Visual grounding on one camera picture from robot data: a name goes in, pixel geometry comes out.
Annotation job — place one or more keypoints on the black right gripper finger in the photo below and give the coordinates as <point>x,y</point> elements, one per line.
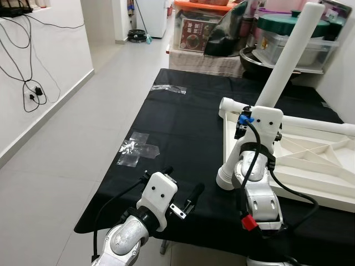
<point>279,134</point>

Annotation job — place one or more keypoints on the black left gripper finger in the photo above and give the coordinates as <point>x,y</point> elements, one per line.
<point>165,170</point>
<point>195,194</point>

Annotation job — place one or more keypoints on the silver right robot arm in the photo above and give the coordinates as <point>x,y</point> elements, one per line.
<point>260,199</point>

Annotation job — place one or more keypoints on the cross-shaped clear tape piece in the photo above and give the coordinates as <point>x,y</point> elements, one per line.
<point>138,148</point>

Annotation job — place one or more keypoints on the black tablecloth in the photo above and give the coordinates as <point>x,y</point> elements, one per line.
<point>183,138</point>

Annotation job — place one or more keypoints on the white plastic table top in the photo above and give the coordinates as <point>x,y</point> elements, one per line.
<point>316,166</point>

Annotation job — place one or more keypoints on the black wok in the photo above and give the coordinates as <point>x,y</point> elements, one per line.
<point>249,62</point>

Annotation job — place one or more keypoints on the beige patterned bench cloth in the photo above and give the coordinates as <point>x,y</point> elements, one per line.
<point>202,62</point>

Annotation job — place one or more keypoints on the clear tape strip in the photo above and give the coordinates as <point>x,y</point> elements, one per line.
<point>169,88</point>

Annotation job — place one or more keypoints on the clear plastic storage box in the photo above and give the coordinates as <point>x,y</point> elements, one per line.
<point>310,51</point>

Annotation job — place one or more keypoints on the black bag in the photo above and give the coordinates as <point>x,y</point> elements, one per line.
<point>224,36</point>

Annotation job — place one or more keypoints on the storage box with orange lid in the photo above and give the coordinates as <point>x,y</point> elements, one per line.
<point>197,30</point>

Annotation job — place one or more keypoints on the green pot lid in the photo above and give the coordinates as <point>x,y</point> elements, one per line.
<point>277,25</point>

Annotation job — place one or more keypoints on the mop with teal head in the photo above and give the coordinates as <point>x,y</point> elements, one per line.
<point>148,39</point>

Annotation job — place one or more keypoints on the dark metal tray with label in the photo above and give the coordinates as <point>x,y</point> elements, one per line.
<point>335,14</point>

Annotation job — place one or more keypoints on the black round floor object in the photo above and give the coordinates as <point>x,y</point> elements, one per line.
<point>137,35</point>

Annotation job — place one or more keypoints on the white cabinet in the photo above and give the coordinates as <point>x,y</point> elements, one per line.
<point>152,16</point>

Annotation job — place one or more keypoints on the black power adapter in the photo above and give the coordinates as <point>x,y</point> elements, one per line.
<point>37,91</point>

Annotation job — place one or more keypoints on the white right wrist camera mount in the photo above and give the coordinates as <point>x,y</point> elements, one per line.
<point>263,122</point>

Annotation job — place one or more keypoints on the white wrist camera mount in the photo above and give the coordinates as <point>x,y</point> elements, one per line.
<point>263,122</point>
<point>158,194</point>

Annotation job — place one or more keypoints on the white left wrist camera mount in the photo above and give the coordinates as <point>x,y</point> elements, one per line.
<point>158,194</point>

